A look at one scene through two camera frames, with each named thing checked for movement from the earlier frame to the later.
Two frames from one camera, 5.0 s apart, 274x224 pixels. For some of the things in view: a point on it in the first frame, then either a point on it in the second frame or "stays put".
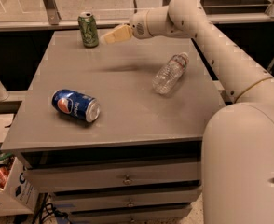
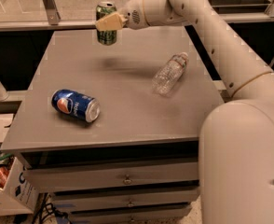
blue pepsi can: (80, 105) stays put
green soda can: (89, 29) -> (105, 8)
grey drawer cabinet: (115, 133) stays put
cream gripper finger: (116, 34) -> (112, 21)
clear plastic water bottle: (170, 74) stays put
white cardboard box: (18, 195) stays put
